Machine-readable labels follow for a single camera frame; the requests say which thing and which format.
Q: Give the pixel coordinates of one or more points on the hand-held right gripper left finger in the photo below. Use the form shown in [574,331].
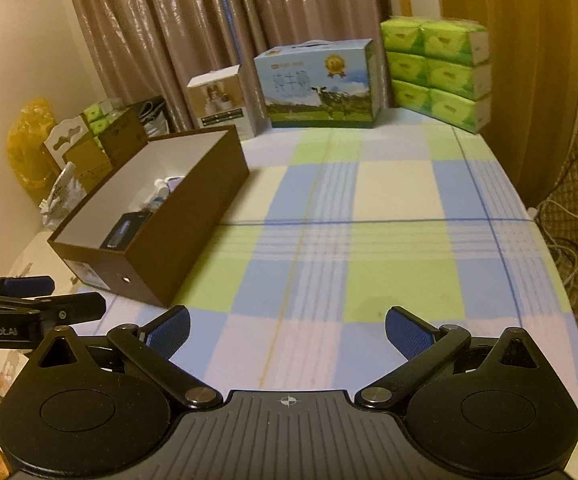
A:
[171,331]

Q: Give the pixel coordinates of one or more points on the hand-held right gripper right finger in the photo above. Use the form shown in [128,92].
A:
[408,332]

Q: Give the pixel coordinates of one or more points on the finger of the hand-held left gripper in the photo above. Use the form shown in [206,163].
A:
[79,306]
[26,286]

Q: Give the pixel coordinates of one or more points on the black product box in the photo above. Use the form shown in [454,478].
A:
[126,230]

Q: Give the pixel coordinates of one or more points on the brown shoe box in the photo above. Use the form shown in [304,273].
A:
[194,220]

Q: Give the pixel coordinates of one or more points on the purple bag roll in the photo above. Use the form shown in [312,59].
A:
[175,183]

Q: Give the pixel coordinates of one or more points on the plaid bed sheet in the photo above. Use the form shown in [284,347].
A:
[369,260]

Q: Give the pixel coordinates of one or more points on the printed white plastic bag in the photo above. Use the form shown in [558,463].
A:
[64,195]

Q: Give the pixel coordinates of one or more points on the yellow plastic bag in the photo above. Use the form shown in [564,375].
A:
[31,150]

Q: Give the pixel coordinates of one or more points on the cardboard box with hang tab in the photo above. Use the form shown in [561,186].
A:
[76,152]

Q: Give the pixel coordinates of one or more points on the brown cardboard box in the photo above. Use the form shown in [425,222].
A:
[124,137]

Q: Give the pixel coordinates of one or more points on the small green tissue pack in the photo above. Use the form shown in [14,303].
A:
[103,126]
[94,111]

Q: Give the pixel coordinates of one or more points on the beige humidifier box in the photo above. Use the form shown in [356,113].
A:
[221,102]

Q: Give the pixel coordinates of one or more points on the stack of green tissue packs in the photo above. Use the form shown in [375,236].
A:
[434,75]

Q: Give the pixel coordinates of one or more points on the blue milk carton box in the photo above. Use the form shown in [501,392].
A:
[319,85]

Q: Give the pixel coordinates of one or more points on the brown wooden wardrobe panel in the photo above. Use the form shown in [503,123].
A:
[519,85]

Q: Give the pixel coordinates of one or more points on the brown curtain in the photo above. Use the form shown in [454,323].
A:
[194,20]

